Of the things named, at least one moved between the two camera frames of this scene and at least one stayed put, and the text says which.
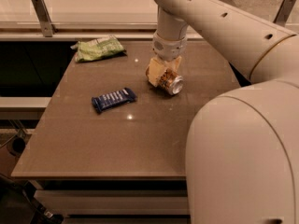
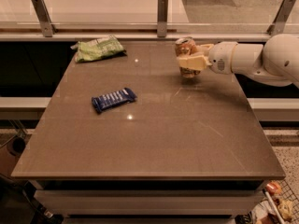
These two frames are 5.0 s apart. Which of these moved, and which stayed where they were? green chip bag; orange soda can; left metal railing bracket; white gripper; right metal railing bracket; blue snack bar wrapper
Moved: orange soda can; white gripper
Stayed: blue snack bar wrapper; left metal railing bracket; green chip bag; right metal railing bracket
